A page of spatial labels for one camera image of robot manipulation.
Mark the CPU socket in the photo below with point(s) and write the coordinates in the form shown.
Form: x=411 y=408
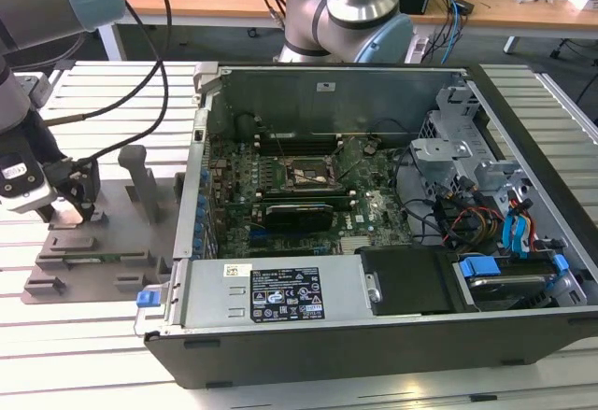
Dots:
x=308 y=174

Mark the green RAM stick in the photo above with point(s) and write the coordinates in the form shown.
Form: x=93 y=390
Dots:
x=107 y=257

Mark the black disk bay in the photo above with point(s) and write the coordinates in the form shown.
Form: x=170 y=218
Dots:
x=406 y=284

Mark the black RAM slot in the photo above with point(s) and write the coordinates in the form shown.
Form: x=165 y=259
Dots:
x=299 y=146
x=303 y=191
x=299 y=141
x=299 y=151
x=303 y=195
x=299 y=136
x=303 y=199

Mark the wooden desk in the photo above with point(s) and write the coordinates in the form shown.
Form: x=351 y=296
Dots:
x=201 y=1

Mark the black PC case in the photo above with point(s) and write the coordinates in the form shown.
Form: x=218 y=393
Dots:
x=327 y=358

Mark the small black adapter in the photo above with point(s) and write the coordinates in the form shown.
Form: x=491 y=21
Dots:
x=465 y=7

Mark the silver power supply unit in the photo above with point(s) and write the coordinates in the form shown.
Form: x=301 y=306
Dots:
x=210 y=288

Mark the grey parts rack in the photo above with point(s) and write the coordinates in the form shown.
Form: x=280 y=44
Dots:
x=121 y=232

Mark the silver metal drive cage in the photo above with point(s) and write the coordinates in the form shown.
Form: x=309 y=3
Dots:
x=439 y=148

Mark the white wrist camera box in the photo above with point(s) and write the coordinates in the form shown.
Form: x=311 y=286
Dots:
x=23 y=195

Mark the black graphics card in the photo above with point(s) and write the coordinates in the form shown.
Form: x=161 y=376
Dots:
x=299 y=217

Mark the thin metal locking lever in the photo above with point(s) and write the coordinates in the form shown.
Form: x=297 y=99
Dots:
x=280 y=145

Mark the green motherboard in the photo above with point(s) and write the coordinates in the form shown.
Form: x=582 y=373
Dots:
x=374 y=209

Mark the white power adapter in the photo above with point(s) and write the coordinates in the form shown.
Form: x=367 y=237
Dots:
x=418 y=50

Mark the hard disk in blue carrier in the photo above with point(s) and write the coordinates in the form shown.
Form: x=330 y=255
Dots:
x=481 y=267

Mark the blue plastic latch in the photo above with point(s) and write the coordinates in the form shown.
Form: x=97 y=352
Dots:
x=148 y=299

